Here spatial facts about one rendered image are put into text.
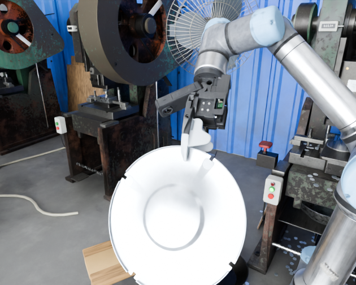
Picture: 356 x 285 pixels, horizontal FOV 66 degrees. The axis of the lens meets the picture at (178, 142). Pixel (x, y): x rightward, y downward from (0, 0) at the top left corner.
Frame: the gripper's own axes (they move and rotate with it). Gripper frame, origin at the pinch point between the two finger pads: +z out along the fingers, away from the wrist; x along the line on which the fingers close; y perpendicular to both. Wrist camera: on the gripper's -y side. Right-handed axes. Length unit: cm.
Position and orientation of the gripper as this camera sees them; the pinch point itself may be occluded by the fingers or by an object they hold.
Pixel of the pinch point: (183, 155)
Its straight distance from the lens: 57.5
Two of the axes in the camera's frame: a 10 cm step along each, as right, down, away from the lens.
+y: 9.5, 1.1, -2.8
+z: -2.1, 9.1, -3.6
